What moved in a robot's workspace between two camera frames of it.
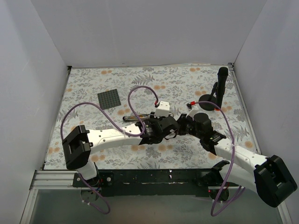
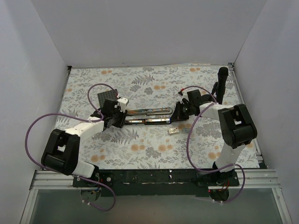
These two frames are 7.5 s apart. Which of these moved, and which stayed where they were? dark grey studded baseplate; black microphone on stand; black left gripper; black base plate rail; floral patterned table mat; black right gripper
Moved: black left gripper; black right gripper
Stayed: dark grey studded baseplate; floral patterned table mat; black microphone on stand; black base plate rail
